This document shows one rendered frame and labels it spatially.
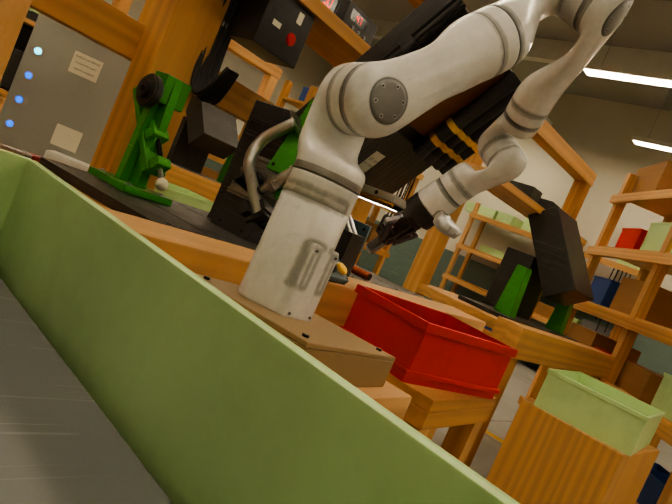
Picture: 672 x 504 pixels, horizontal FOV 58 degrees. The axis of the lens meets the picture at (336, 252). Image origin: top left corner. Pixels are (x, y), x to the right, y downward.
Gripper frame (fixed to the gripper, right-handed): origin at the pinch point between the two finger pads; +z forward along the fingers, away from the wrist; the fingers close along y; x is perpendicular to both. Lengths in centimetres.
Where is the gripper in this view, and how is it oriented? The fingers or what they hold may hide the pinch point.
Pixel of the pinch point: (375, 245)
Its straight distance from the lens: 126.1
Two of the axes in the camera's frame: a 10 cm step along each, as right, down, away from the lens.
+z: -7.4, 5.5, 3.8
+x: 3.8, 8.1, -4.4
